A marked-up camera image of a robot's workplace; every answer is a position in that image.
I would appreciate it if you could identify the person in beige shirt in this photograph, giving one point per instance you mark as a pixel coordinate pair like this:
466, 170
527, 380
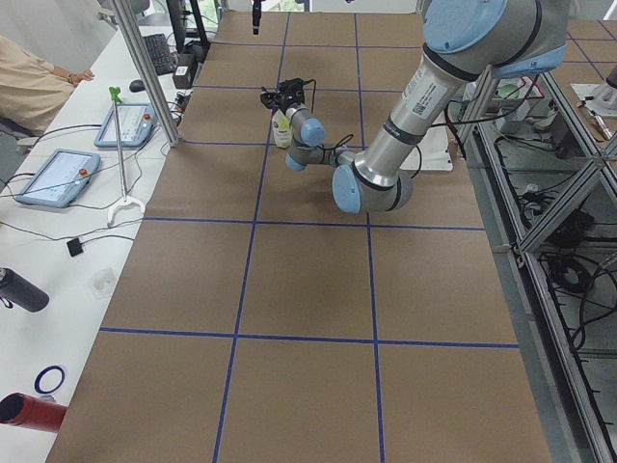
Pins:
33, 91

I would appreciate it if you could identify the black box with label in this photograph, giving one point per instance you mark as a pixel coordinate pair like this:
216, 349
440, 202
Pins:
185, 70

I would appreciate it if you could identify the silver camera post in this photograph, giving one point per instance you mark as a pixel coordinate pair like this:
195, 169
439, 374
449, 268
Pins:
142, 62

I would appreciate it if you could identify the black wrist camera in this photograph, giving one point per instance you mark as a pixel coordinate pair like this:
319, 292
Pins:
292, 88

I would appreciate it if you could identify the black keyboard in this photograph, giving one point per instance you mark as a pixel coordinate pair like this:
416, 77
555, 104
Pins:
159, 53

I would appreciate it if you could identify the small black square pad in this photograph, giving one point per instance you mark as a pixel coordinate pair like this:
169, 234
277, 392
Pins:
75, 247

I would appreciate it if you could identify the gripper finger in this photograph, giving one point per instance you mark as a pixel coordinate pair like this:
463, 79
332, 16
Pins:
272, 104
268, 94

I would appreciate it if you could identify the red cylinder bottle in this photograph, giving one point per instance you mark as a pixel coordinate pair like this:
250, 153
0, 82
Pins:
22, 410

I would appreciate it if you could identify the far teach pendant tablet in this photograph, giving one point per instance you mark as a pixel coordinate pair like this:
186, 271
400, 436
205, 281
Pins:
137, 121

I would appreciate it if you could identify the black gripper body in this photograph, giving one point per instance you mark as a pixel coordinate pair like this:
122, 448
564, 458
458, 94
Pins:
281, 100

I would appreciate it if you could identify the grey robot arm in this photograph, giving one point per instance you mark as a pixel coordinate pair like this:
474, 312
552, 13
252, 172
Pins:
461, 40

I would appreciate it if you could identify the aluminium frame rack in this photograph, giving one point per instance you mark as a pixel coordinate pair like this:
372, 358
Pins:
543, 156

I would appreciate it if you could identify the white metal base plate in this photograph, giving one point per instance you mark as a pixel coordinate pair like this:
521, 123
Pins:
431, 154

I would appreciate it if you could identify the black water bottle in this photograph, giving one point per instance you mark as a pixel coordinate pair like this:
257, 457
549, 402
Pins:
15, 290

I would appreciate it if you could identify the neighbour grey robot arm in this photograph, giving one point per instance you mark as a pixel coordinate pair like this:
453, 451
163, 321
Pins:
598, 98

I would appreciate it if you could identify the teach pendant tablet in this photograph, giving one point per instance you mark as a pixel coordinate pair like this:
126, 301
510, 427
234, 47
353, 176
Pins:
137, 121
60, 179

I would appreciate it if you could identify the clear tennis ball can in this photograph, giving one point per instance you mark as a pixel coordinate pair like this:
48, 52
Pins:
281, 129

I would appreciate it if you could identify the near teach pendant tablet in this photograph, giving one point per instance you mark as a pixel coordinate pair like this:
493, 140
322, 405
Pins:
60, 179

